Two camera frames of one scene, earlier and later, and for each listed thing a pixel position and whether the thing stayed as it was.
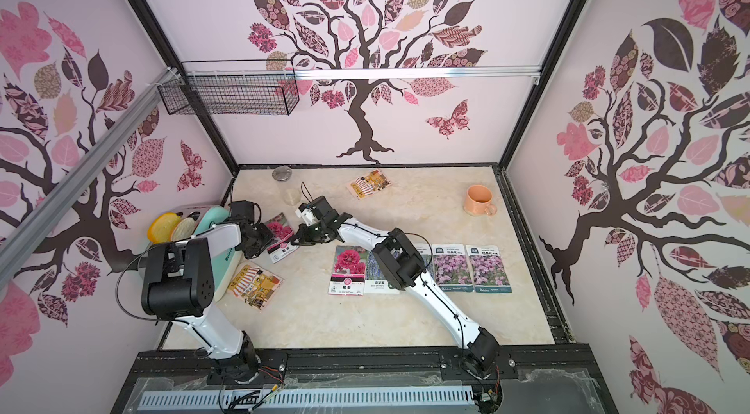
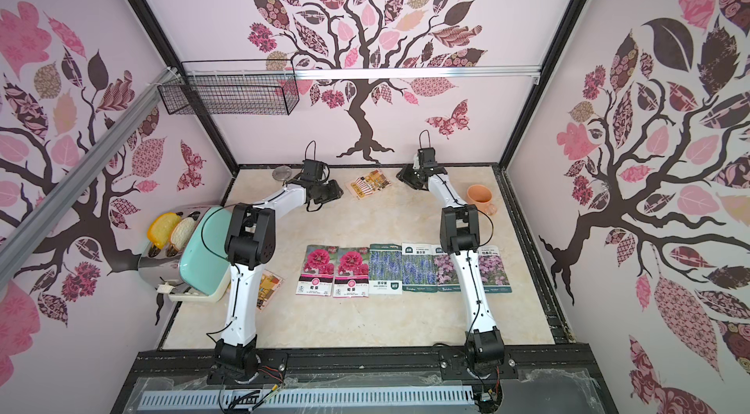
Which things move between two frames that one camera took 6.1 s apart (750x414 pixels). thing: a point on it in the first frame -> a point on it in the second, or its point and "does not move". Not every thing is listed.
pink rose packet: (348, 270) does not move
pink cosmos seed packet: (452, 269) does not move
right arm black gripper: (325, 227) -> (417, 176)
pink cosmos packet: (489, 274) does not move
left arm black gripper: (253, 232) -> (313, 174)
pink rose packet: (281, 244) -> (318, 267)
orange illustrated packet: (368, 184) does not move
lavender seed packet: (375, 280) does not move
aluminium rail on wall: (17, 243) does not move
